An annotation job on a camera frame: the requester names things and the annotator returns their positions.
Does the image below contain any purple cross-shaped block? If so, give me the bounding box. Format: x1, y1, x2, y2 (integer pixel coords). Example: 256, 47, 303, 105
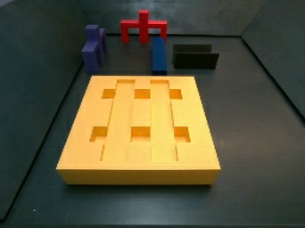
82, 24, 106, 73

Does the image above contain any red cross-shaped block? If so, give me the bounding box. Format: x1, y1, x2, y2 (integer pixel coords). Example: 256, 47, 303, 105
121, 10, 169, 44

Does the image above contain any yellow slotted board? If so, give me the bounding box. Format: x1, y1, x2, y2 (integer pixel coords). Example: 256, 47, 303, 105
57, 76, 221, 185

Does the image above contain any blue bar block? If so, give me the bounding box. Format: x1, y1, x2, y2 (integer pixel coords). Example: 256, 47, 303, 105
153, 37, 168, 76

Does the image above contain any black angle bracket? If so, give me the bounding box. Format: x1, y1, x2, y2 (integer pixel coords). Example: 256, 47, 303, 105
173, 45, 220, 69

